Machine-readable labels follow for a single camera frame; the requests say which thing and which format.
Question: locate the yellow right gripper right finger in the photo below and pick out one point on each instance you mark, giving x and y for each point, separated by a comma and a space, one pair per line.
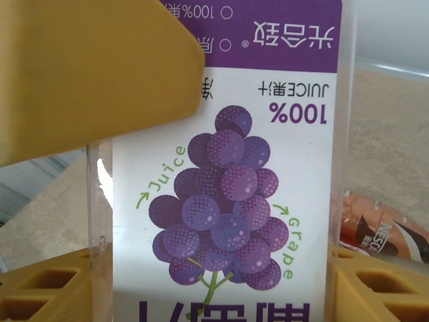
385, 295

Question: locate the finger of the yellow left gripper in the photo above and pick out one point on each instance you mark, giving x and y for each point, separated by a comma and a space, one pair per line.
83, 67

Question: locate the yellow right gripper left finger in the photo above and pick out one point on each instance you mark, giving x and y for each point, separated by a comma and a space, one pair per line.
40, 295

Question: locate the copper Nescafe bottle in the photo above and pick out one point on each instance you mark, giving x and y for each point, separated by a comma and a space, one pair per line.
378, 231

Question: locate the grape juice bottle purple label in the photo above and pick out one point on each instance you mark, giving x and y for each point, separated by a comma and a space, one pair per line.
234, 184

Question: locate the aluminium table edge strip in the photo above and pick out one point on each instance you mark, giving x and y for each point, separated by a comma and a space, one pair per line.
392, 68

